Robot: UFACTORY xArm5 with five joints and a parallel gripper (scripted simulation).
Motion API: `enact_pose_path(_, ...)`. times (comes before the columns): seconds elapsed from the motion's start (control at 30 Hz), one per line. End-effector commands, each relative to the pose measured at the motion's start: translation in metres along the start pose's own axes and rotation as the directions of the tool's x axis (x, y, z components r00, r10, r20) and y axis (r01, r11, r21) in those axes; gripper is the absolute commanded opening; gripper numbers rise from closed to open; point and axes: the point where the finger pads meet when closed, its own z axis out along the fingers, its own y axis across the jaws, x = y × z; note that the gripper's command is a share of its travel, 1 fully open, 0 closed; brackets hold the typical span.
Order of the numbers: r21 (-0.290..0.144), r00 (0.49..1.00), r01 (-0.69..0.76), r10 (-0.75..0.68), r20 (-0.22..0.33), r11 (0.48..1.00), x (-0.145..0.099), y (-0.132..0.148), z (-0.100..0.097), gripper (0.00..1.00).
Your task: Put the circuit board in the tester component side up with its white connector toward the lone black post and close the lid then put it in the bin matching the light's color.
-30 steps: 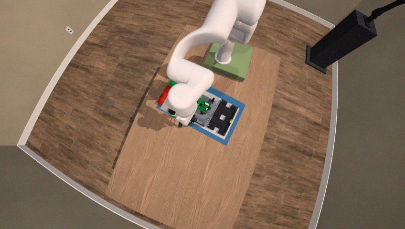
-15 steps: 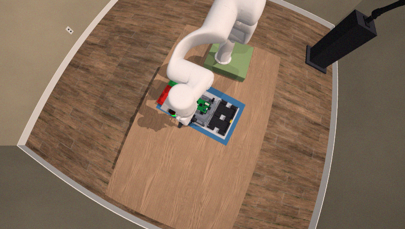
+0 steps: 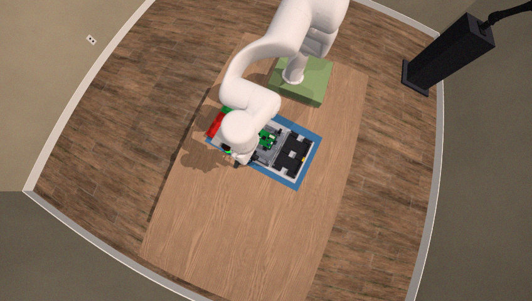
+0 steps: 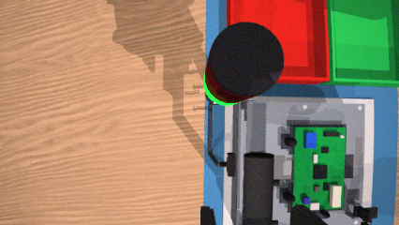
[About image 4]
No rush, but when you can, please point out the green circuit board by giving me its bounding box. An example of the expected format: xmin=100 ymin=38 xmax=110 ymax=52
xmin=292 ymin=127 xmax=346 ymax=210

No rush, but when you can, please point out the green open bin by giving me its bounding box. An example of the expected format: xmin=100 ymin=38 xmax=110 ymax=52
xmin=320 ymin=0 xmax=399 ymax=87

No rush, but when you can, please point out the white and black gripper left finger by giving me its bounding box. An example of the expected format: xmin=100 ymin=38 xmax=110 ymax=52
xmin=200 ymin=206 xmax=216 ymax=225

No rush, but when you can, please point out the red bin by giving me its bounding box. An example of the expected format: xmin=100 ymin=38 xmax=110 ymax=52
xmin=227 ymin=0 xmax=330 ymax=84

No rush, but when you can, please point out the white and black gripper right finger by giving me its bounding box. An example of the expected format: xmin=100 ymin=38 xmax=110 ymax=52
xmin=289 ymin=204 xmax=328 ymax=225

